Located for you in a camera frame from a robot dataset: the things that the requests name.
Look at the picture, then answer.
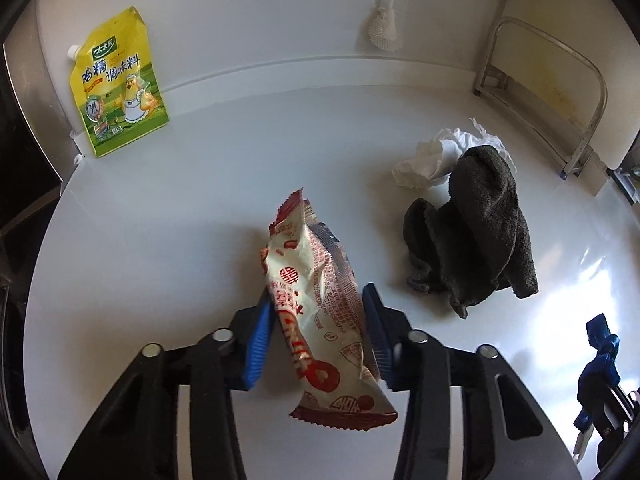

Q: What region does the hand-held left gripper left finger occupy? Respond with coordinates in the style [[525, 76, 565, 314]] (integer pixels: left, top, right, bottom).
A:
[[57, 290, 275, 480]]

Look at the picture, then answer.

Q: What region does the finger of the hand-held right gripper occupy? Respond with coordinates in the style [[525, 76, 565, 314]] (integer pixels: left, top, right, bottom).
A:
[[586, 312, 622, 358], [574, 350, 640, 480]]

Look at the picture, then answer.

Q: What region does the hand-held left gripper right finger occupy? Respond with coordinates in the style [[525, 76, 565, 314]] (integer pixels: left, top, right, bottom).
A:
[[361, 282, 583, 480]]

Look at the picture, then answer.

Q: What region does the red and white snack wrapper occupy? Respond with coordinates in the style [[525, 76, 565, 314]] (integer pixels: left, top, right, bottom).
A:
[[259, 187, 399, 432]]

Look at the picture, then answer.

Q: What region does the black cloth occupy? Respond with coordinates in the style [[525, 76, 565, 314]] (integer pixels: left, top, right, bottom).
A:
[[402, 144, 540, 320]]

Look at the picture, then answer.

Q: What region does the crumpled white tissue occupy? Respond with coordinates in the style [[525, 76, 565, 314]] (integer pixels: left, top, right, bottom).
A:
[[391, 117, 518, 190]]

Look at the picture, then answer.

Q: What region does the metal cutting board rack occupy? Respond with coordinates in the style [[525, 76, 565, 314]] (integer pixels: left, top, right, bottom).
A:
[[472, 16, 608, 178]]

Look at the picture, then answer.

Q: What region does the yellow seasoning pouch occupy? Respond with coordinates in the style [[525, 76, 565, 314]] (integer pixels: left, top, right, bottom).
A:
[[66, 6, 170, 158]]

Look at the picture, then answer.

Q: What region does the white bottle brush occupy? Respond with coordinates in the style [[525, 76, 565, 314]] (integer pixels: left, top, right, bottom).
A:
[[366, 0, 402, 52]]

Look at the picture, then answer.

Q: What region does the black range hood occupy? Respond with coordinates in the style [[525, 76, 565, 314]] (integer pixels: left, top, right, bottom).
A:
[[0, 10, 73, 196]]

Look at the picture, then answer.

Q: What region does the white cutting board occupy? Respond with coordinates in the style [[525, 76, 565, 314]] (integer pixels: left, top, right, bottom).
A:
[[492, 0, 638, 196]]

